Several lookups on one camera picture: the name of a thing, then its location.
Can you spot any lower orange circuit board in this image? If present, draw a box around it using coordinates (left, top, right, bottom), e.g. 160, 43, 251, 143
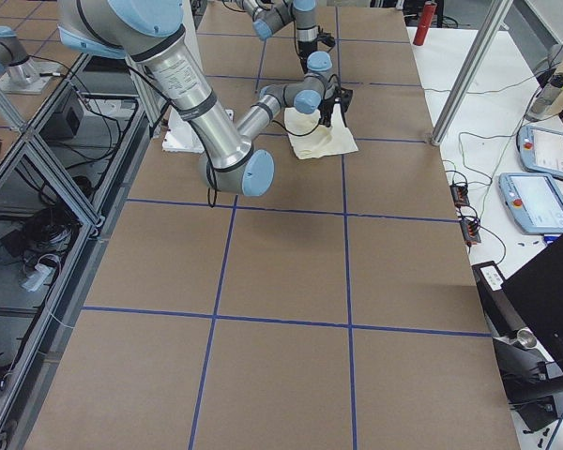
459, 217, 481, 247

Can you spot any aluminium frame post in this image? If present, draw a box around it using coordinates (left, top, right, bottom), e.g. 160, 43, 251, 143
430, 0, 513, 146

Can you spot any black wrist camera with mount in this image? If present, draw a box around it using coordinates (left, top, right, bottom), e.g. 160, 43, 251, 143
335, 86, 353, 113

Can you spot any teach pendant tablet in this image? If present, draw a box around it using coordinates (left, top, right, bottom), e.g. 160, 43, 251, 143
498, 172, 563, 234
517, 125, 563, 180

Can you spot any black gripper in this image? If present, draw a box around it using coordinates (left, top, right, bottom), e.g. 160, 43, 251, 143
319, 88, 339, 128
297, 40, 317, 66

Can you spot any cream long sleeve cat shirt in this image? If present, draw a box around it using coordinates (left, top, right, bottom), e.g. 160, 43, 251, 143
283, 105, 358, 159

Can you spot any lower teach pendant tablet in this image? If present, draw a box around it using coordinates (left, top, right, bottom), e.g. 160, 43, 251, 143
498, 172, 563, 234

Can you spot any upper orange circuit board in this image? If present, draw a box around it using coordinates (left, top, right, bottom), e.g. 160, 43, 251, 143
449, 183, 470, 208

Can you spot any red cylinder bottle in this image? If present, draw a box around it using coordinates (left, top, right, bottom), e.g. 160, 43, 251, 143
413, 1, 437, 46

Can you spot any upper teach pendant tablet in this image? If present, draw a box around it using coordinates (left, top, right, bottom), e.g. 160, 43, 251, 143
517, 125, 563, 180

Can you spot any third robot arm on floor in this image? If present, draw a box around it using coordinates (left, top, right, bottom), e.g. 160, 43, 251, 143
0, 25, 61, 95

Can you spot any black box with label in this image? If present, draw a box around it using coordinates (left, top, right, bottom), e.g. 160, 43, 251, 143
472, 261, 525, 337

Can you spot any orange circuit board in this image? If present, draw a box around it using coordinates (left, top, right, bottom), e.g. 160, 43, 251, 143
459, 217, 481, 247
449, 183, 470, 208

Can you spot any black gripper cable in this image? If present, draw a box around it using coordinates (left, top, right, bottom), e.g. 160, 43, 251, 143
271, 74, 348, 138

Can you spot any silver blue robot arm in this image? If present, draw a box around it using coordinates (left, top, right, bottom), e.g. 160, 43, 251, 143
58, 1, 342, 197
235, 0, 323, 73

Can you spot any black monitor on stand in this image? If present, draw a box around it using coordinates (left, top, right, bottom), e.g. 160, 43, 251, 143
494, 234, 563, 431

